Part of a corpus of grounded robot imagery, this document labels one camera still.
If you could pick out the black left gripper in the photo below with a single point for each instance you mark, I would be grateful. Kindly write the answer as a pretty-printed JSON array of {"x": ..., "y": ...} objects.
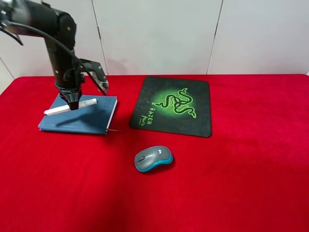
[{"x": 68, "y": 82}]

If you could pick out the white pen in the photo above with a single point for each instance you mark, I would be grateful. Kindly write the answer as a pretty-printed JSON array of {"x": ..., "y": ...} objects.
[{"x": 66, "y": 108}]

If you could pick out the grey blue computer mouse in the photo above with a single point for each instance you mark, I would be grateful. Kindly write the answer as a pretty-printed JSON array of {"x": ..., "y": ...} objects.
[{"x": 153, "y": 157}]

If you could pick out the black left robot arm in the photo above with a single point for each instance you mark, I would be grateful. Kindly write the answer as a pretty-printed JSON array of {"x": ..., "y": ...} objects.
[{"x": 28, "y": 18}]

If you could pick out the blue hardcover notebook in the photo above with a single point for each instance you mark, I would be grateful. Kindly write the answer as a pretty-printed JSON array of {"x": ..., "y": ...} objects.
[{"x": 92, "y": 119}]

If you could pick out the black green Razer mousepad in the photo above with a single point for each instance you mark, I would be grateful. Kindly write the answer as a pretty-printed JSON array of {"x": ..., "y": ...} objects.
[{"x": 174, "y": 105}]

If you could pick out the red velvet tablecloth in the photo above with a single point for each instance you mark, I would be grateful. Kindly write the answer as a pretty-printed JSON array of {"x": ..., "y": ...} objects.
[{"x": 251, "y": 175}]

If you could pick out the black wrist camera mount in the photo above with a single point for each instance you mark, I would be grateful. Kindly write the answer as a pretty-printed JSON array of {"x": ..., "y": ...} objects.
[{"x": 98, "y": 76}]

